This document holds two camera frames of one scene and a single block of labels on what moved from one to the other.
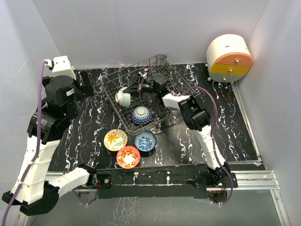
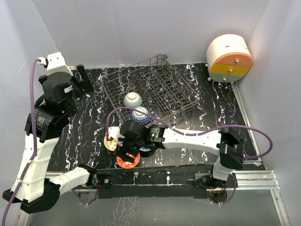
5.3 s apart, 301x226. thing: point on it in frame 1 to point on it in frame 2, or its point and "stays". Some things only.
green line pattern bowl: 123,99 to 132,100
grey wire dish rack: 135,92 stays
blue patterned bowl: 141,116 stays
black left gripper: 85,87 stays
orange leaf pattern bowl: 128,157 stays
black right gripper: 136,88 to 122,150
